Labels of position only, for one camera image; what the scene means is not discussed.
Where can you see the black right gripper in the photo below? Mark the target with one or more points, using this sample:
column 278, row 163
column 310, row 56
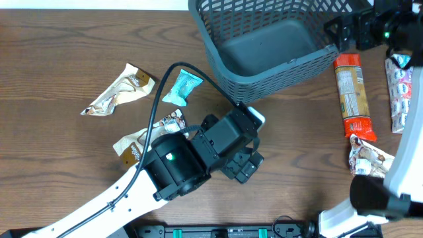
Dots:
column 365, row 21

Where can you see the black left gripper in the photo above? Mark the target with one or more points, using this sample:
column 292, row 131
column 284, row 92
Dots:
column 243, row 176

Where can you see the multicolour tissue pack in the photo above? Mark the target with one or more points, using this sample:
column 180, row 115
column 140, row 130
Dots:
column 400, row 89

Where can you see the orange cracker sleeve package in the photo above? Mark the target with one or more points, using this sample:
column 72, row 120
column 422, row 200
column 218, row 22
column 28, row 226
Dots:
column 353, row 99

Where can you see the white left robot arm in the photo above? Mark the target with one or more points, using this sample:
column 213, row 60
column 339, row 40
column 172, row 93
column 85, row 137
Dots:
column 177, row 164

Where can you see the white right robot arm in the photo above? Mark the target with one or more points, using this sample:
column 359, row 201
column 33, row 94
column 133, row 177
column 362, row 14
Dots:
column 374, row 201

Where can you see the teal snack packet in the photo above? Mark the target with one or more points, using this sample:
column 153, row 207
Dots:
column 184, row 85

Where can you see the beige snack pouch centre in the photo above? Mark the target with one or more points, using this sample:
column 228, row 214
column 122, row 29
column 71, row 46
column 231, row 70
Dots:
column 130, row 147

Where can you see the beige snack pouch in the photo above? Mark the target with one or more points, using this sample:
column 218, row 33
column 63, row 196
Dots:
column 132, row 84
column 365, row 159
column 130, row 147

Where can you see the dark grey plastic basket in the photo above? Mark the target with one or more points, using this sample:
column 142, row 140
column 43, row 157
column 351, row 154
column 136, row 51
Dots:
column 257, row 47

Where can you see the beige snack pouch right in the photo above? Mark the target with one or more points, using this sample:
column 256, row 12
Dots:
column 365, row 159

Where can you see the beige snack pouch upper left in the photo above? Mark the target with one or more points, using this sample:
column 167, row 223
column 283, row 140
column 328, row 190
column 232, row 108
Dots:
column 132, row 84

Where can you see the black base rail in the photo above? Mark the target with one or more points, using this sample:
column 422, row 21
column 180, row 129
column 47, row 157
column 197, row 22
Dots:
column 284, row 228

